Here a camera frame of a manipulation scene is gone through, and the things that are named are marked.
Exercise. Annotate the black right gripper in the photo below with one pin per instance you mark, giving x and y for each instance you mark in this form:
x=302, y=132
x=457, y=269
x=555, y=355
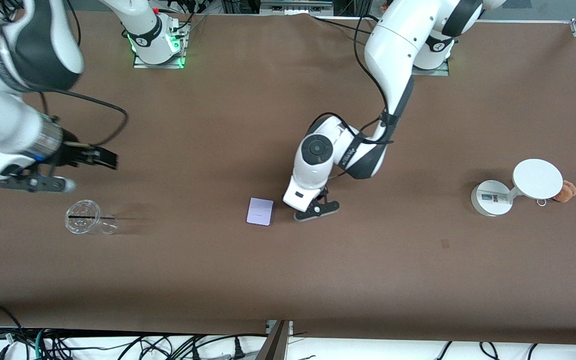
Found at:
x=71, y=151

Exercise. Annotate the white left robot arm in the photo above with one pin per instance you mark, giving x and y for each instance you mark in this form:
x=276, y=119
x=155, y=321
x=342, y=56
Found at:
x=393, y=50

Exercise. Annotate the black drinking straw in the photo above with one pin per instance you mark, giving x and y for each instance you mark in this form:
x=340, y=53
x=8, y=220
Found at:
x=93, y=217

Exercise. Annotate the clear plastic cup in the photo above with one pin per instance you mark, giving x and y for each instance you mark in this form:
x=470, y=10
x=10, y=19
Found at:
x=83, y=216

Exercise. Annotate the black power plug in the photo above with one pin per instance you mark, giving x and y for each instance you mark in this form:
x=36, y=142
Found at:
x=239, y=350

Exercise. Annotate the white round stand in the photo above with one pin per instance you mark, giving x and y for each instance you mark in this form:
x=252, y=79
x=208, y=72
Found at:
x=537, y=179

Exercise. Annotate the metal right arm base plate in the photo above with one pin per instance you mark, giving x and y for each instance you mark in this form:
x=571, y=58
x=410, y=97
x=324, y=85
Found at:
x=180, y=62

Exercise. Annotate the silver post bracket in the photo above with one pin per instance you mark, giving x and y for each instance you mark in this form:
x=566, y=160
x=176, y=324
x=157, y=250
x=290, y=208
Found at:
x=290, y=327

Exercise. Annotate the grey brown support post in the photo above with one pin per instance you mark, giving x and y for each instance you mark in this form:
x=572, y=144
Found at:
x=274, y=345

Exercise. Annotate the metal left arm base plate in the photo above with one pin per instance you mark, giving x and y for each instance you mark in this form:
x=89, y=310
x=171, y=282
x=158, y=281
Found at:
x=440, y=71

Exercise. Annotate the metal frame crossbar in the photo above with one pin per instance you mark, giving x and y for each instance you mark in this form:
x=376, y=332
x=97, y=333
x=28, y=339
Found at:
x=295, y=5

